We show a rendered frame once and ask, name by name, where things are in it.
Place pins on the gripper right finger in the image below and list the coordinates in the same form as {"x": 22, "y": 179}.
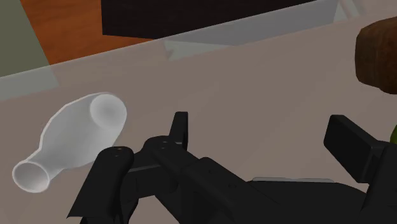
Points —
{"x": 350, "y": 142}

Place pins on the brown rounded block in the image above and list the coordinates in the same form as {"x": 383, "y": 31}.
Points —
{"x": 378, "y": 56}

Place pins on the green object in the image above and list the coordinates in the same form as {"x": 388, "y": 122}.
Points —
{"x": 394, "y": 135}

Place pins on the white vase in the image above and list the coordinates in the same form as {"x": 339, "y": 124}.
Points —
{"x": 73, "y": 136}

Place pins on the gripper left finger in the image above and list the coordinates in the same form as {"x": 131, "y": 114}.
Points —
{"x": 173, "y": 161}

